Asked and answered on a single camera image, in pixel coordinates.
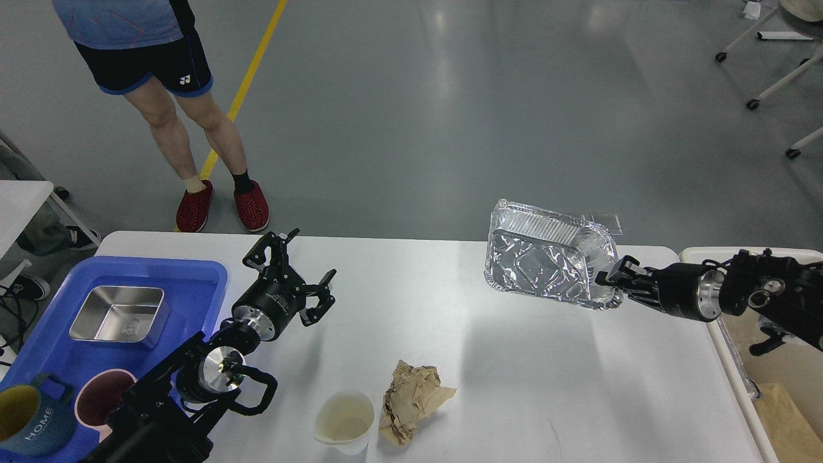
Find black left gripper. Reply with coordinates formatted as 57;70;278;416
231;228;337;341

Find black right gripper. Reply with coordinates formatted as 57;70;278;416
595;255;725;322

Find aluminium foil tray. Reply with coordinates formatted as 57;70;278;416
484;199;623;311

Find square stainless steel tray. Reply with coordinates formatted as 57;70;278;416
69;286;170;349

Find pink plastic mug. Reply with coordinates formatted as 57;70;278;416
74;368;136;442

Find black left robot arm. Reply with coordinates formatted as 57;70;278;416
83;229;337;462

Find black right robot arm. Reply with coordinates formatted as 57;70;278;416
595;249;822;356

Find clear floor plate right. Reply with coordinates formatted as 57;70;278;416
580;213;624;237

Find white paper cup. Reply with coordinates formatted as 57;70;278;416
312;390;376;455

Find crumpled brown paper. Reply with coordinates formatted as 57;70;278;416
379;359;457;448

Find blue plastic bin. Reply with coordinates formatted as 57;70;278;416
0;257;228;463

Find beige plastic bin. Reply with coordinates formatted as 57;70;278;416
680;247;823;463

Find brown paper in bin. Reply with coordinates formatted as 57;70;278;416
754;383;822;462

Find seated person at left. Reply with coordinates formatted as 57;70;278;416
1;145;101;301

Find standing person in shorts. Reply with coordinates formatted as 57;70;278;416
52;1;270;233

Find white side table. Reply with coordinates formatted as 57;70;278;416
1;179;101;256

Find dark teal HOME mug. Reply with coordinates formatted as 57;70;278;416
1;372;77;457

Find white wheeled chair base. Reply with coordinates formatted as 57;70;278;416
714;0;823;159

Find black cables on floor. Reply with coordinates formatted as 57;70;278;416
0;286;36;367

